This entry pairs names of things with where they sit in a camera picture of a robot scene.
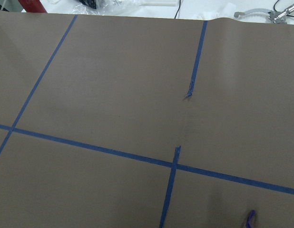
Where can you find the purple microfiber towel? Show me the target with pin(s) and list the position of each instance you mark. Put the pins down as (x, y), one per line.
(249, 221)

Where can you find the crumpled clear plastic wrap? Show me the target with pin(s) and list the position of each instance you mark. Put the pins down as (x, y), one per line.
(106, 7)

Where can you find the folded dark blue umbrella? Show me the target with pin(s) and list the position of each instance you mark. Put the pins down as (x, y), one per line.
(94, 4)

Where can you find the red bottle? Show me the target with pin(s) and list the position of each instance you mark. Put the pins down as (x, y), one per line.
(32, 6)

